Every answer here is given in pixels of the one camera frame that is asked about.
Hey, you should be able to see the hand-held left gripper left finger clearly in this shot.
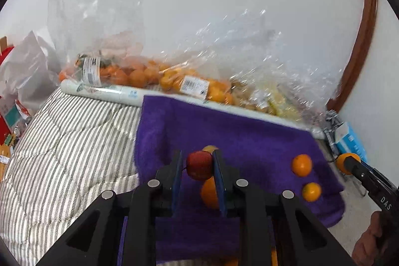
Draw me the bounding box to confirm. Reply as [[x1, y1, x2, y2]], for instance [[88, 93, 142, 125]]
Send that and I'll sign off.
[[36, 150, 184, 266]]

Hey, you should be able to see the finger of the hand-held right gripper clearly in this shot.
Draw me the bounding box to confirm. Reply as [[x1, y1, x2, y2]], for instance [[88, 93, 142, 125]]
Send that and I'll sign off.
[[362, 163, 390, 182], [343, 156, 375, 188]]

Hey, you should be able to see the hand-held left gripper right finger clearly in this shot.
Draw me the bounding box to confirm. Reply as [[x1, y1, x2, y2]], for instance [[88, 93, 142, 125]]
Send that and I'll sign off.
[[212, 150, 356, 266]]

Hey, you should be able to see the small red apple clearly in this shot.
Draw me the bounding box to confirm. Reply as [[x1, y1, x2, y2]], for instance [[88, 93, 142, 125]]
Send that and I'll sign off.
[[186, 151, 214, 181]]

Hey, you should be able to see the person's right hand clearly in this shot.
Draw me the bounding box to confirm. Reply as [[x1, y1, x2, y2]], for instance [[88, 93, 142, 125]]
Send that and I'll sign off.
[[352, 210, 388, 266]]

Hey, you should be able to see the blue tissue box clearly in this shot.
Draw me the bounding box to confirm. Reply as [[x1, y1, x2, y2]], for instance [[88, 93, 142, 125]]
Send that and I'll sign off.
[[333, 123, 368, 164]]

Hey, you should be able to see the purple towel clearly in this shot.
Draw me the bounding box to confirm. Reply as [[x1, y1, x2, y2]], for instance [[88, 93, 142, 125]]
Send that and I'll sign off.
[[134, 94, 346, 262]]

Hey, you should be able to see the clear bag of kiwis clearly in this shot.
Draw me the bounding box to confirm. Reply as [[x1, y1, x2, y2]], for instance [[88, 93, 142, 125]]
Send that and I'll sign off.
[[231, 79, 272, 112]]

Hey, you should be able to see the clear bag of oranges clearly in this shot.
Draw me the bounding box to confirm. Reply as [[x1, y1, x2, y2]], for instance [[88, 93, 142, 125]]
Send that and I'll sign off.
[[146, 45, 234, 104]]

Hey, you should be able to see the white paper roll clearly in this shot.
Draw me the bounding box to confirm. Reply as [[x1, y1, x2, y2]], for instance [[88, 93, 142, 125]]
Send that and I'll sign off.
[[61, 80, 328, 140]]

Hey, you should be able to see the wooden nightstand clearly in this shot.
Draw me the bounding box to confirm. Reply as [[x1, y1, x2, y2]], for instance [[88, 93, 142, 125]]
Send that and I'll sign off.
[[0, 141, 16, 182]]

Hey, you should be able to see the clear bag of leafy mandarins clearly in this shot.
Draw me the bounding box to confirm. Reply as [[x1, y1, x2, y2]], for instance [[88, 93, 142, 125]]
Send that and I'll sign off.
[[47, 0, 147, 89]]

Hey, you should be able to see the white plastic bag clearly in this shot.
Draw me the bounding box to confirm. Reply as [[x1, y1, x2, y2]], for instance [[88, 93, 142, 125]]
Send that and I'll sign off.
[[0, 31, 61, 104]]

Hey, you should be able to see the brown wooden door frame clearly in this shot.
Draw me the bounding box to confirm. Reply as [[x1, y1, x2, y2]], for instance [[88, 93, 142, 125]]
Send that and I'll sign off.
[[326, 0, 379, 112]]

